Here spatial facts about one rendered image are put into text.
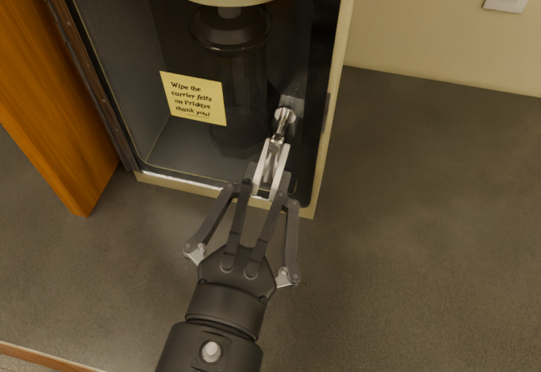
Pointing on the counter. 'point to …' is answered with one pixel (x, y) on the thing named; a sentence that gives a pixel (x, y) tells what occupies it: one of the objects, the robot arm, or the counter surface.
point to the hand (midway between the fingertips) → (270, 169)
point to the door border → (56, 5)
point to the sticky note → (194, 98)
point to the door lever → (285, 115)
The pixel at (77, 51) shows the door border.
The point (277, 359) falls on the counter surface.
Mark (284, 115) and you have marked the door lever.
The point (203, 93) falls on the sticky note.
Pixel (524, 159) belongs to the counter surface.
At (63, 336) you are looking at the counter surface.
